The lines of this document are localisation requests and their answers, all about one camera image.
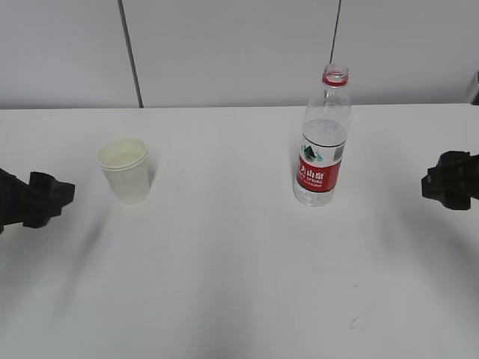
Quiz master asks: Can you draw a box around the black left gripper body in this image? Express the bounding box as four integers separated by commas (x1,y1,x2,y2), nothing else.
1,169,34,233

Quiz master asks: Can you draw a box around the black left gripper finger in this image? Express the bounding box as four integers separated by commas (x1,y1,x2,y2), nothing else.
21,172,75,229

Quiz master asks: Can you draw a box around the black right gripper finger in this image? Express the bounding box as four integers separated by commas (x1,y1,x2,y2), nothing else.
421,151,478,210

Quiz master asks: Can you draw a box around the white paper cup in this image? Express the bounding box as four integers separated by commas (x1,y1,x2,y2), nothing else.
97,138,150,205

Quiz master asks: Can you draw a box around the clear water bottle red label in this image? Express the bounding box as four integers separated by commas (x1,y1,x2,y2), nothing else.
293,64,351,207

